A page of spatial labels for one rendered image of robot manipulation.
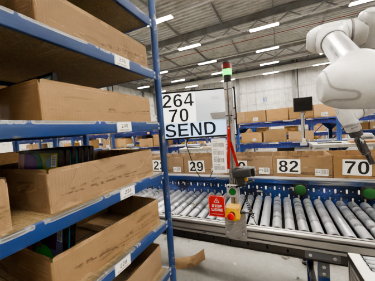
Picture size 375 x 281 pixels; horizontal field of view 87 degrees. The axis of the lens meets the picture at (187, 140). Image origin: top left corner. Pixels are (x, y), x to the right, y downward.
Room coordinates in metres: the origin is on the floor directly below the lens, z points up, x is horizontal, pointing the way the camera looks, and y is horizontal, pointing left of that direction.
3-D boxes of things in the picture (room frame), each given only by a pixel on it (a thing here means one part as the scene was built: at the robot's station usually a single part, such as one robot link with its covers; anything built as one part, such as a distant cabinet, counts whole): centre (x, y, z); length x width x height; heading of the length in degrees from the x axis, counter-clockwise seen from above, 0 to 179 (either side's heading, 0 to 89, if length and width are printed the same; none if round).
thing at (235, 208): (1.04, -0.25, 0.84); 0.15 x 0.09 x 0.07; 65
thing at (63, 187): (0.68, 0.37, 1.19); 0.40 x 0.30 x 0.10; 155
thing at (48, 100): (0.68, 0.36, 1.39); 0.40 x 0.30 x 0.10; 154
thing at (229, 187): (1.08, -0.23, 0.95); 0.07 x 0.03 x 0.07; 65
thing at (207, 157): (1.94, -0.18, 0.96); 0.39 x 0.29 x 0.17; 65
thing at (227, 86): (1.11, -0.24, 1.11); 0.12 x 0.05 x 0.88; 65
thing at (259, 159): (1.78, -0.54, 0.97); 0.39 x 0.29 x 0.17; 65
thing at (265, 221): (1.30, -0.49, 0.72); 0.52 x 0.05 x 0.05; 155
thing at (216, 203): (1.12, -0.17, 0.85); 0.16 x 0.01 x 0.13; 65
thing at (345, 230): (1.14, -0.85, 0.72); 0.52 x 0.05 x 0.05; 155
